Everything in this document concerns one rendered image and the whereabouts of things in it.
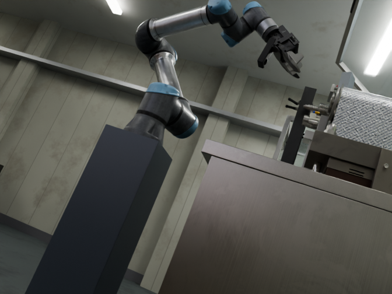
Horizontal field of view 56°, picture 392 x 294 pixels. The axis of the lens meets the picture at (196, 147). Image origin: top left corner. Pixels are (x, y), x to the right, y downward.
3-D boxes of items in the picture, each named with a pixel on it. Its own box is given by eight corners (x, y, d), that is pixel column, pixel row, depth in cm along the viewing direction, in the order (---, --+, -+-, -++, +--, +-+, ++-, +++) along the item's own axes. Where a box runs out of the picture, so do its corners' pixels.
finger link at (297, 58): (311, 60, 131) (296, 45, 136) (296, 69, 131) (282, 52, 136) (311, 66, 134) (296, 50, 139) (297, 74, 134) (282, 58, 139)
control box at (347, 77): (337, 95, 192) (342, 79, 194) (350, 96, 187) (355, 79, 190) (333, 88, 187) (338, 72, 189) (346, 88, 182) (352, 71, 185)
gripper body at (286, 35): (300, 42, 136) (282, 20, 140) (280, 54, 136) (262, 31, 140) (298, 54, 143) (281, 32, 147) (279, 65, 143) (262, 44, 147)
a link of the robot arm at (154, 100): (129, 108, 133) (144, 76, 136) (151, 125, 143) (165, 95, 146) (154, 111, 125) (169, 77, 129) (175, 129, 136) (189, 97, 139)
